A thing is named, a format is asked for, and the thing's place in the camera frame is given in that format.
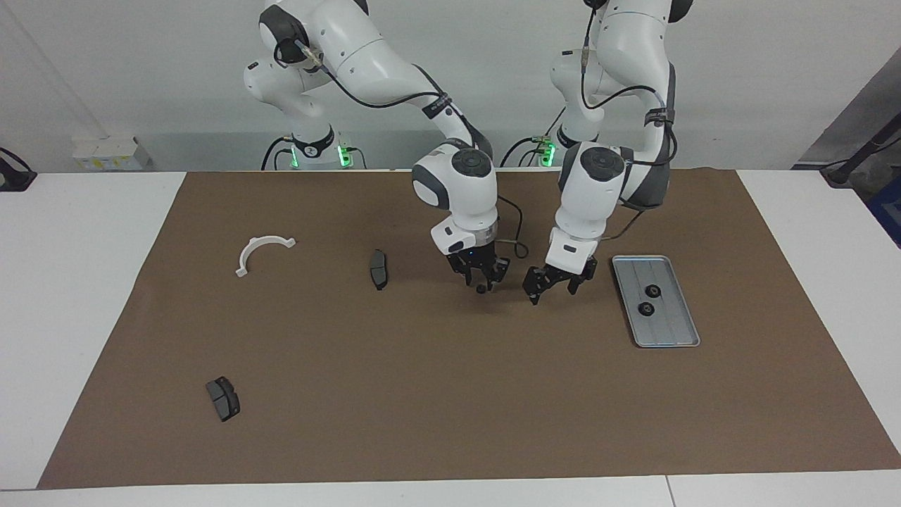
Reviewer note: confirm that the black clamp mount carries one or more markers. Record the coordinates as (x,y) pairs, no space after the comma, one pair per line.
(14,176)

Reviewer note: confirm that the white wall socket box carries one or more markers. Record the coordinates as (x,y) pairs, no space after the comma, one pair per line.
(105,153)

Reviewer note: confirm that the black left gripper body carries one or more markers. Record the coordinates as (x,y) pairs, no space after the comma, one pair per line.
(559,276)

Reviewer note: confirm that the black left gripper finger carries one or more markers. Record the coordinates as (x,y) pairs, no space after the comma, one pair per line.
(573,286)
(535,295)

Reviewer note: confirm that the grey metal tray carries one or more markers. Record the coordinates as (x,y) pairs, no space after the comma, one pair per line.
(669,324)

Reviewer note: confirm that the dark grey grooved brake pad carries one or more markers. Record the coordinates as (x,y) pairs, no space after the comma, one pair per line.
(224,400)

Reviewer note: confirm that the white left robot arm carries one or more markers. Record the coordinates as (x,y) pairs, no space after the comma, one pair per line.
(591,197)

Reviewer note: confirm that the dark grey curved brake pad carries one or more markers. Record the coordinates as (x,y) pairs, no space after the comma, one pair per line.
(378,269)

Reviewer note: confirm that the brown table mat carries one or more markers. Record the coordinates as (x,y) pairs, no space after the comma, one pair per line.
(450,394)

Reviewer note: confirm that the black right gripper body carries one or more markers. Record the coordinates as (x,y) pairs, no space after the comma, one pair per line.
(480,260)

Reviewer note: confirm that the black stand pole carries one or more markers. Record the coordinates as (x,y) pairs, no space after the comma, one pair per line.
(862,151)

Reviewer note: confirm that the blue crate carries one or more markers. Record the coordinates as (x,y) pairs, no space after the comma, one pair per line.
(888,211)

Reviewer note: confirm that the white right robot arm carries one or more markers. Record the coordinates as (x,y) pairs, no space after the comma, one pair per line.
(457,197)

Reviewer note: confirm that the white curved plastic bracket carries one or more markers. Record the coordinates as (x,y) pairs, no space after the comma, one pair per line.
(248,250)

